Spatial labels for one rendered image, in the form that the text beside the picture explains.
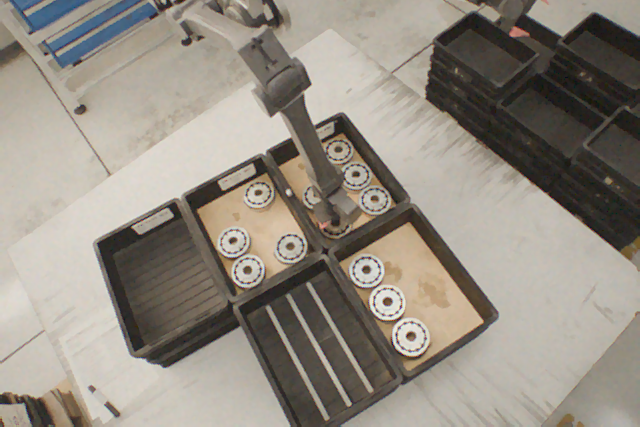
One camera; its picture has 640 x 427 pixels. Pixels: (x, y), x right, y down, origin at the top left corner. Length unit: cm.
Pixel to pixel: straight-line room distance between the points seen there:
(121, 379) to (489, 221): 129
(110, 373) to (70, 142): 184
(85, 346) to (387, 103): 138
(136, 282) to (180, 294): 15
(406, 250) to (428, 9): 222
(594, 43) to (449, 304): 165
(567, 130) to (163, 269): 182
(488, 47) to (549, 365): 150
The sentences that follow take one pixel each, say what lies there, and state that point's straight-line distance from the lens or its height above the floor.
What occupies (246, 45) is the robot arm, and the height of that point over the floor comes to 158.
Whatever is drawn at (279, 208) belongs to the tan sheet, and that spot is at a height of 83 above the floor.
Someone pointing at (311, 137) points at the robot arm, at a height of 134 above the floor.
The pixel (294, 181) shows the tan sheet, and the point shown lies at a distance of 155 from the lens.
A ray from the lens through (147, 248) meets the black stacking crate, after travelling 159.
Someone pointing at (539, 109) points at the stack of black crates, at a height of 38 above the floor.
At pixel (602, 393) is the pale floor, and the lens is 239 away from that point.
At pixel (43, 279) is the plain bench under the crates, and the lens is 190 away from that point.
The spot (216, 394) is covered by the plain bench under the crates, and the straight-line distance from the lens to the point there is 153.
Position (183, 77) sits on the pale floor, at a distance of 317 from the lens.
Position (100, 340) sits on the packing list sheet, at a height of 70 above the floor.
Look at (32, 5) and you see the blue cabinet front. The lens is 290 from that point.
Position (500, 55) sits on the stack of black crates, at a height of 49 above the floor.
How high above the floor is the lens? 216
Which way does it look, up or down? 60 degrees down
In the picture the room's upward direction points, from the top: 10 degrees counter-clockwise
